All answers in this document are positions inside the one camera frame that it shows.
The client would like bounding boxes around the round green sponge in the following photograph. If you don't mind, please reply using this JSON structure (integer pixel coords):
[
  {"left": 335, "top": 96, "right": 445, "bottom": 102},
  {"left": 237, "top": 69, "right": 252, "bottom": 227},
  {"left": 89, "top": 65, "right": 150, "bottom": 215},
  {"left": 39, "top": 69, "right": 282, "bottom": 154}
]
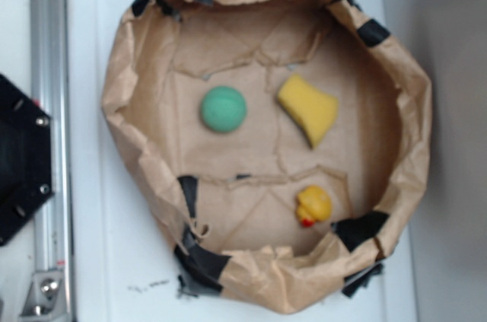
[{"left": 199, "top": 86, "right": 247, "bottom": 133}]

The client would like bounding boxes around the yellow sponge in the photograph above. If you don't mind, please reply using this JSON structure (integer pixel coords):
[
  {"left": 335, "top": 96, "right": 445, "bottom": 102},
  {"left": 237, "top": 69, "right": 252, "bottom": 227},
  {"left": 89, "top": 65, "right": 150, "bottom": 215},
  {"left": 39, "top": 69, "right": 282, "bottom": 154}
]
[{"left": 277, "top": 74, "right": 339, "bottom": 148}]

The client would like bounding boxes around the brown paper bin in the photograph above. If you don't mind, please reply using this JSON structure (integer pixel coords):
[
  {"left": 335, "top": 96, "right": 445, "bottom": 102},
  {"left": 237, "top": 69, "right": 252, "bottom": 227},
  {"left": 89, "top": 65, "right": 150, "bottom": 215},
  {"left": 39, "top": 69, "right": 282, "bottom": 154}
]
[{"left": 101, "top": 0, "right": 432, "bottom": 314}]

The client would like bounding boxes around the yellow rubber duck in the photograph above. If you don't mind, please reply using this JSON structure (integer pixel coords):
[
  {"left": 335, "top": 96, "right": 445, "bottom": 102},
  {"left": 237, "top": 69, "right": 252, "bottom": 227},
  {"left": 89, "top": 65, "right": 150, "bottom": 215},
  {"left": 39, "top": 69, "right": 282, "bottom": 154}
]
[{"left": 296, "top": 185, "right": 333, "bottom": 228}]

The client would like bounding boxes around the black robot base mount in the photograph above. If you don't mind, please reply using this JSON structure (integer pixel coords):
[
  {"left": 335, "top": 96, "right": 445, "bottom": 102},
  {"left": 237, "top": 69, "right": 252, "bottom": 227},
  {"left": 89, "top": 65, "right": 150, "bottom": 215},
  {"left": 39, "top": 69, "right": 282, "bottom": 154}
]
[{"left": 1, "top": 75, "right": 53, "bottom": 247}]

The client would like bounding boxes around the aluminium extrusion rail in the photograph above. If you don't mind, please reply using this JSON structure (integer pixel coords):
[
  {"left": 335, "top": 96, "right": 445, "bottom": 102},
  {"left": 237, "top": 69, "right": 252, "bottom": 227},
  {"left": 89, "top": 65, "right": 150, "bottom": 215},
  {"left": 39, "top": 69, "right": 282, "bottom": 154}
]
[{"left": 30, "top": 0, "right": 76, "bottom": 321}]

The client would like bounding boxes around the metal corner bracket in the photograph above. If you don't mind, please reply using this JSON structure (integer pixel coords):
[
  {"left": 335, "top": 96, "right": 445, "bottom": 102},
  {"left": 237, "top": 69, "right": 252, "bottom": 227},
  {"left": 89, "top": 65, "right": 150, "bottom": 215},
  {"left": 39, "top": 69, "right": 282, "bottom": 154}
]
[{"left": 18, "top": 270, "right": 66, "bottom": 321}]

